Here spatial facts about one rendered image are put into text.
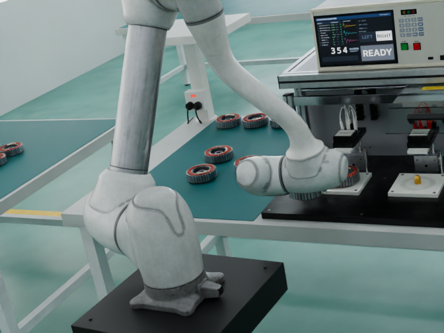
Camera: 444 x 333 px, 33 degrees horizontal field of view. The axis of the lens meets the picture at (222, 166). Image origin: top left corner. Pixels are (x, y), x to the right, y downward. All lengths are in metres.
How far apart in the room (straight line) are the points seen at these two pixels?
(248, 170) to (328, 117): 0.78
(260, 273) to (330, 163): 0.33
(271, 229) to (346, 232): 0.24
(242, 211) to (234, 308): 0.71
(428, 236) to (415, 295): 1.15
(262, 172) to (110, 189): 0.39
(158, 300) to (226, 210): 0.70
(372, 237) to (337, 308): 1.08
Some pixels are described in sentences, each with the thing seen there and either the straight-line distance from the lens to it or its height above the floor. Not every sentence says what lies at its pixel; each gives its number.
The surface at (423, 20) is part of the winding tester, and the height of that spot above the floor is 1.26.
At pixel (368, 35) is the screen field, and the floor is 1.22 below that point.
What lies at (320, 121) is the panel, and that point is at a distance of 2.71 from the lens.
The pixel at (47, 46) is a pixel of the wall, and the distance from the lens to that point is 8.12.
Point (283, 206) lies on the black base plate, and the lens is 2.39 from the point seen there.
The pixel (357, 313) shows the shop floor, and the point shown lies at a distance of 3.23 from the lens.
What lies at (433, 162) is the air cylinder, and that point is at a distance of 2.51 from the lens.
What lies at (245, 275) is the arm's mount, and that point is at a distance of 1.93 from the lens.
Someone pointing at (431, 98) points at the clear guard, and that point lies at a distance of 2.27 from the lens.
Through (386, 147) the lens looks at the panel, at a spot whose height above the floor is 0.80.
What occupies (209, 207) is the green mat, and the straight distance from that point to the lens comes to 2.53.
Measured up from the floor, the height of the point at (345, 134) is 0.92.
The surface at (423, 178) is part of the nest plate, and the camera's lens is 2.45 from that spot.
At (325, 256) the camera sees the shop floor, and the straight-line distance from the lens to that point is 3.67.
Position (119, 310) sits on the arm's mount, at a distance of 1.91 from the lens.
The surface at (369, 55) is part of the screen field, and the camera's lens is 2.44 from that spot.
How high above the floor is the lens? 1.77
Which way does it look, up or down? 21 degrees down
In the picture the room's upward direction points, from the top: 11 degrees counter-clockwise
